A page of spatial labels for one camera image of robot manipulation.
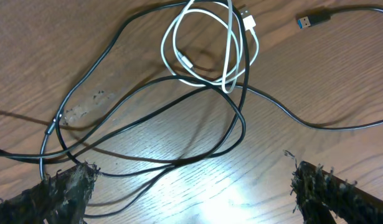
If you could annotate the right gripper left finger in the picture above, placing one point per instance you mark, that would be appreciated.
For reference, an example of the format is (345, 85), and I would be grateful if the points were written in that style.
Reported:
(59, 199)

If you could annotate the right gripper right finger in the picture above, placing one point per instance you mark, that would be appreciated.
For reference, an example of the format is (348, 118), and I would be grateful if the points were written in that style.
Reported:
(321, 197)

